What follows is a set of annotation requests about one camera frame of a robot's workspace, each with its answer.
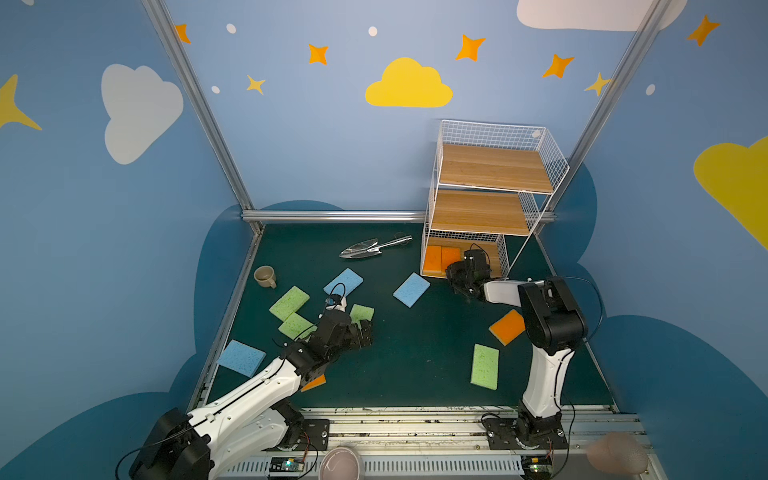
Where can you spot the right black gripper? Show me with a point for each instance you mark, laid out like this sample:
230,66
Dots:
459,280

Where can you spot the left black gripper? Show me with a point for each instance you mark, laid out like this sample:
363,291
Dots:
357,334

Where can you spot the green sponge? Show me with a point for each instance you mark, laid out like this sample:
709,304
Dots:
361,313
485,367
289,303
296,327

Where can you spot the white wire wooden shelf rack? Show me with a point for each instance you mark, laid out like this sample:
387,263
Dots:
490,182

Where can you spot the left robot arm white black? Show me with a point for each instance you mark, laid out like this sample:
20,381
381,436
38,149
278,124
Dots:
256,416

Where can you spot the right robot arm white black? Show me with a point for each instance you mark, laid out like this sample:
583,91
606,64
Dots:
554,324

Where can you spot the blue sponge near shelf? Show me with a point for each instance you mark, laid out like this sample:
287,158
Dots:
411,290

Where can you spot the blue sponge left centre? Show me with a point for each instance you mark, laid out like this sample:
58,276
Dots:
350,278

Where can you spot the silver metal scoop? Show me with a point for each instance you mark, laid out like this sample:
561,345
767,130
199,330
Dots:
372,247

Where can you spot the beige ceramic mug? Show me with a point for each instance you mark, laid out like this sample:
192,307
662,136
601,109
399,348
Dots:
265,276

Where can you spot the blue sponge at left edge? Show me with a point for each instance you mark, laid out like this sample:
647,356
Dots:
241,358

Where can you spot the pink bowl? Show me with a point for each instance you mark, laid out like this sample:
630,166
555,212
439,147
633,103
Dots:
341,463

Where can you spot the left green circuit board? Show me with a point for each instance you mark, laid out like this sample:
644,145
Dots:
285,467

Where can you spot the green circuit board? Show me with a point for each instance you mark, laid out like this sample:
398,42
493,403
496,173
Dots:
536,468
285,467

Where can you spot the right green circuit board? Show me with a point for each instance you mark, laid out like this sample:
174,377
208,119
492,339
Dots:
536,468

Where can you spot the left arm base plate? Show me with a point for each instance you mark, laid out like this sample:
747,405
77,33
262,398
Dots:
312,433

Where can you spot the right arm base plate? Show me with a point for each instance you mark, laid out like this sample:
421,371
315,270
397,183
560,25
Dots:
524,433

